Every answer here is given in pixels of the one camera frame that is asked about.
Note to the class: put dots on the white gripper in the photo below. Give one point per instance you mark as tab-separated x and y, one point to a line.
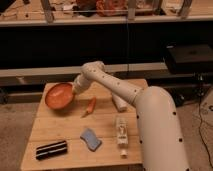
80	84

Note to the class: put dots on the orange ceramic bowl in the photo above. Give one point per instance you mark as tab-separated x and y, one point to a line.
59	96

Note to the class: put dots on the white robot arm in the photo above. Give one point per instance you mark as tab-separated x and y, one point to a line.
160	134

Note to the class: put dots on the orange carrot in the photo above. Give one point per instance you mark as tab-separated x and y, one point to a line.
90	108

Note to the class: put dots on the white cylinder on table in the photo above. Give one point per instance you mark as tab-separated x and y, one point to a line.
119	103

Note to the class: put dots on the blue sponge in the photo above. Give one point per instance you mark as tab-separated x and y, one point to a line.
91	140

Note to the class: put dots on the black striped rectangular block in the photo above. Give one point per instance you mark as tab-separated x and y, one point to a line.
51	150

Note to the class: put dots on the orange object on shelf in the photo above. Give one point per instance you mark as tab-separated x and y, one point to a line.
111	7

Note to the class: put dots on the black box on shelf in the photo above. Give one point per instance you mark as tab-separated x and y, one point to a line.
189	59

